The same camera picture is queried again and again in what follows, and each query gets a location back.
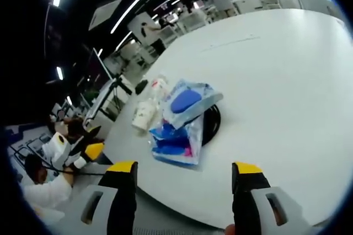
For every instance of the small dark object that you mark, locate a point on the small dark object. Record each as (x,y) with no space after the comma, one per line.
(141,86)

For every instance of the blue sponge clear packet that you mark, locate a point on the blue sponge clear packet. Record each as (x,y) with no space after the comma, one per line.
(183,102)

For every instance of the black round dish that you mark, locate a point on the black round dish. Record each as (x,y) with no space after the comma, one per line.
(213,124)

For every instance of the blue pink cloth packet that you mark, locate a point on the blue pink cloth packet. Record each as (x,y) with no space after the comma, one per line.
(173,144)

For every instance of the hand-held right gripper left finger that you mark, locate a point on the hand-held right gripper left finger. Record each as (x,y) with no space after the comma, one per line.
(121,202)

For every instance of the person's right hand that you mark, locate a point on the person's right hand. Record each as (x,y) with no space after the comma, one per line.
(230,230)

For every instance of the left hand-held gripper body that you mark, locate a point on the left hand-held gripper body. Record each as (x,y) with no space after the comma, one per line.
(59,149)

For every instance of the clear red label packet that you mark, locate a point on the clear red label packet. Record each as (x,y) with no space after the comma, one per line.
(160,88)

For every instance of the black tripod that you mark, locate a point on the black tripod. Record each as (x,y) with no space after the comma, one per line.
(120,87)

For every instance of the white board stand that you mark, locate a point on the white board stand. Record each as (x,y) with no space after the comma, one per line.
(143,29)

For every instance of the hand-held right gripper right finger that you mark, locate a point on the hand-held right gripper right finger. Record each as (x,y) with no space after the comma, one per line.
(248,199)

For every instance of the person's left hand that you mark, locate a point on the person's left hand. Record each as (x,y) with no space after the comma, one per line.
(68,171)

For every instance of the white table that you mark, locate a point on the white table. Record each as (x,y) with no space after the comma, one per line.
(275,94)

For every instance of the ceiling panel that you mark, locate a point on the ceiling panel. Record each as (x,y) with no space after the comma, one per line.
(104,13)

